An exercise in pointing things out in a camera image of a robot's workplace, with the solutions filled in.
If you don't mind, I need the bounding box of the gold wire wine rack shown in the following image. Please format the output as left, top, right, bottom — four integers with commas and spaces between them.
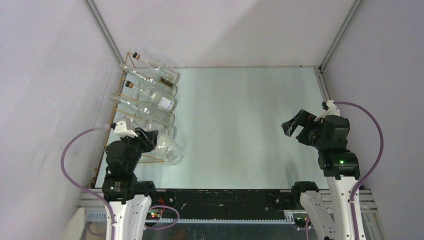
90, 51, 176, 189

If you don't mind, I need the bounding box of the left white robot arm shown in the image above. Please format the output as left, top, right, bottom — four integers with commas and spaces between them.
101, 127, 159, 240

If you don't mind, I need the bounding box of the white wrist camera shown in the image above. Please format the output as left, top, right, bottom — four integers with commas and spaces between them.
110, 120, 139, 138
314, 100, 341, 122

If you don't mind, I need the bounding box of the clear bottle white label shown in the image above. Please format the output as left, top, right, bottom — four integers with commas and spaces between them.
125, 80, 178, 112

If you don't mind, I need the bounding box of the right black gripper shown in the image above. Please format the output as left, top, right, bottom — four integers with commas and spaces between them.
281, 108, 327, 150

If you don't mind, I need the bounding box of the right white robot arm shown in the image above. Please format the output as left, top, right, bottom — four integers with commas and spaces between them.
281, 109, 366, 240

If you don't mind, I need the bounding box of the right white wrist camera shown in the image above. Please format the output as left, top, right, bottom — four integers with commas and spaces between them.
314, 100, 341, 122

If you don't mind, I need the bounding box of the left electronics board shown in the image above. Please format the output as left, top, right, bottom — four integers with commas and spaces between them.
146, 211, 162, 221

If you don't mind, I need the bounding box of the aluminium frame rail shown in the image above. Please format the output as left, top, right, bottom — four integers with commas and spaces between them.
76, 190, 378, 224

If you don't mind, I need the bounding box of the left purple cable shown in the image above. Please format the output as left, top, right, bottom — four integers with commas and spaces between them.
60, 124, 117, 240

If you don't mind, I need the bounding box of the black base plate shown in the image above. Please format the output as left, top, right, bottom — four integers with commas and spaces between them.
156, 188, 303, 221

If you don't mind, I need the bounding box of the long clear glass bottle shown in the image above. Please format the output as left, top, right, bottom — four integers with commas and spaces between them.
109, 94, 175, 125

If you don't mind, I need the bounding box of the clear bottle frosted cap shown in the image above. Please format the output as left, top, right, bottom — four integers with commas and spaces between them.
114, 115, 177, 139

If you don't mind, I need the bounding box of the right electronics board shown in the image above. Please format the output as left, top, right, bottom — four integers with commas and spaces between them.
294, 216, 309, 225

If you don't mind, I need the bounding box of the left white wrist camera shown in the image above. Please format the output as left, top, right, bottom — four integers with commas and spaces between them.
110, 120, 139, 138

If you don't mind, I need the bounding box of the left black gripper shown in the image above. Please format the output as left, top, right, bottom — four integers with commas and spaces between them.
120, 126, 159, 171

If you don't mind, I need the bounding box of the electronics board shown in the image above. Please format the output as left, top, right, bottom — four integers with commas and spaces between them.
146, 211, 162, 221
294, 216, 309, 225

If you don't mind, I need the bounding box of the clear bottle black label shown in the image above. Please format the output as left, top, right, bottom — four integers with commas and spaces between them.
119, 63, 178, 97

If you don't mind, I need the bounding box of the clear bottle black cork top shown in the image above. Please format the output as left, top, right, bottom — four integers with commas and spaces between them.
132, 52, 181, 84

